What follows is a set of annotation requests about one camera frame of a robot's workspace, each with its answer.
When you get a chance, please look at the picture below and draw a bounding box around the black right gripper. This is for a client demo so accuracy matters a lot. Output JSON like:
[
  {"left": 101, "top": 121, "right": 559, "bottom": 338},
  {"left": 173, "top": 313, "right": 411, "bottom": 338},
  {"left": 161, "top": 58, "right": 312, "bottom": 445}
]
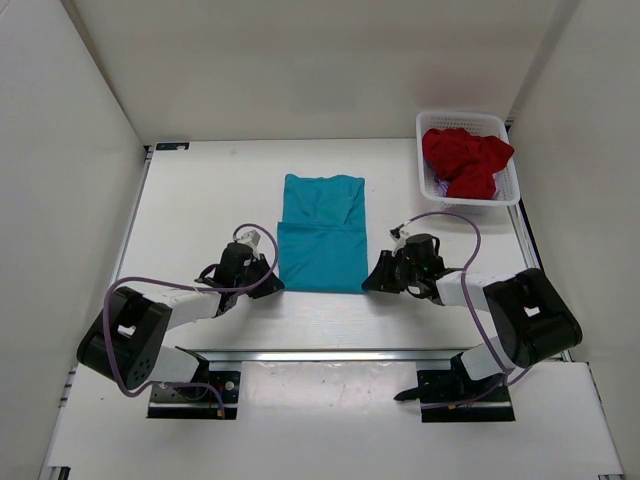
[{"left": 363, "top": 251, "right": 423, "bottom": 294}]

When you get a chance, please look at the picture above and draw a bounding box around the teal polo shirt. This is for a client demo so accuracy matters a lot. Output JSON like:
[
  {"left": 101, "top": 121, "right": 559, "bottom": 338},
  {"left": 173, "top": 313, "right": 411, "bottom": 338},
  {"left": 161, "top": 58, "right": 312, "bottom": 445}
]
[{"left": 277, "top": 174, "right": 369, "bottom": 294}]

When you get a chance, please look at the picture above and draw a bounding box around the red t shirt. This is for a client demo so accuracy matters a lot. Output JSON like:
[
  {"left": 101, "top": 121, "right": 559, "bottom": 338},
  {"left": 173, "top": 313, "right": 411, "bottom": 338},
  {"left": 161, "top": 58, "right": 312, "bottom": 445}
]
[{"left": 422, "top": 128, "right": 515, "bottom": 200}]

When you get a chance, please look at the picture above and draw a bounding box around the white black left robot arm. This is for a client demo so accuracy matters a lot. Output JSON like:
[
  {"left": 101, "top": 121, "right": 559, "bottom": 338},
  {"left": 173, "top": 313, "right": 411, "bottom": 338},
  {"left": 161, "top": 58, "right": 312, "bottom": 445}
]
[{"left": 76, "top": 240, "right": 285, "bottom": 400}]

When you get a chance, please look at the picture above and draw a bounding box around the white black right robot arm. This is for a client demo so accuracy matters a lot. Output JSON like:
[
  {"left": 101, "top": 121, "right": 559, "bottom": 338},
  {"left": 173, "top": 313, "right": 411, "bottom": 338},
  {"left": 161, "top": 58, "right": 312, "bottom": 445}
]
[{"left": 362, "top": 233, "right": 583, "bottom": 400}]

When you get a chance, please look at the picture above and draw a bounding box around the lilac garment in basket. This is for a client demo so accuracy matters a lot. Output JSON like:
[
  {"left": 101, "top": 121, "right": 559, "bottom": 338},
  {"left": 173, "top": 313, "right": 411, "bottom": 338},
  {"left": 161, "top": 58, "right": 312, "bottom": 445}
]
[{"left": 434, "top": 176, "right": 451, "bottom": 197}]

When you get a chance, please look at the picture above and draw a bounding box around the white plastic basket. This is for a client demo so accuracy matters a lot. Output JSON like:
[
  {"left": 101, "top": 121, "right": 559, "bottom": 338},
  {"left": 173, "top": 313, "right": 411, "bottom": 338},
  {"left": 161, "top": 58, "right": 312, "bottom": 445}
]
[{"left": 416, "top": 110, "right": 520, "bottom": 212}]

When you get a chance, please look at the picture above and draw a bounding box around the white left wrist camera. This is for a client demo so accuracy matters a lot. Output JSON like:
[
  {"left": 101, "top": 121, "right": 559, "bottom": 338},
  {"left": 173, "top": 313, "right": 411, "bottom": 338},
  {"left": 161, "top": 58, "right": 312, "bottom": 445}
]
[{"left": 233, "top": 229, "right": 261, "bottom": 251}]

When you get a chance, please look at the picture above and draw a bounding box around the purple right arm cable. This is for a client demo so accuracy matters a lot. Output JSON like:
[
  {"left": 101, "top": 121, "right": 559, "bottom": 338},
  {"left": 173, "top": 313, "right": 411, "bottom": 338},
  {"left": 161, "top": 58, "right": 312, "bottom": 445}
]
[{"left": 399, "top": 211, "right": 526, "bottom": 409}]

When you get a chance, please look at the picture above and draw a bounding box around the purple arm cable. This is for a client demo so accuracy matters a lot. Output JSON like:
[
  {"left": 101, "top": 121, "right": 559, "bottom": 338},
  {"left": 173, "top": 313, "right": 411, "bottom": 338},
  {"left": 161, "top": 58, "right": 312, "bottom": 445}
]
[
  {"left": 104, "top": 222, "right": 280, "bottom": 416},
  {"left": 399, "top": 211, "right": 526, "bottom": 409}
]

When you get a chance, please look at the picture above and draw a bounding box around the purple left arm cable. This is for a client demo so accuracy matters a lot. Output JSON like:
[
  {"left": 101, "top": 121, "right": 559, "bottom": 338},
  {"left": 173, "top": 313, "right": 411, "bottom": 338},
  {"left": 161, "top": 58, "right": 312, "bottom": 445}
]
[{"left": 104, "top": 222, "right": 280, "bottom": 416}]

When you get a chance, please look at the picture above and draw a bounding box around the aluminium table edge rail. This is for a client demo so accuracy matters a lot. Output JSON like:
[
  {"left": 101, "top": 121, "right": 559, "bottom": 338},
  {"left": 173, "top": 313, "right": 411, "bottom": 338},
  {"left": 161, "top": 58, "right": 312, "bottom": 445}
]
[{"left": 197, "top": 349, "right": 460, "bottom": 363}]

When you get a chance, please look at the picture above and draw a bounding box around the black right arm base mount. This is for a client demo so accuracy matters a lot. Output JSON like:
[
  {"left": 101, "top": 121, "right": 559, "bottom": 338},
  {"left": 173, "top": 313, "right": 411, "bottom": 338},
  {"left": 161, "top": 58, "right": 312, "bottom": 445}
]
[{"left": 394, "top": 370, "right": 515, "bottom": 423}]

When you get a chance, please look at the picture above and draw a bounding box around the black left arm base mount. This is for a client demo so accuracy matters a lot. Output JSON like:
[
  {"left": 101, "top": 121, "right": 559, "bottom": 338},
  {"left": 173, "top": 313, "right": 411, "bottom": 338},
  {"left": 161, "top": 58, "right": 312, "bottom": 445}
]
[{"left": 147, "top": 365, "right": 241, "bottom": 421}]

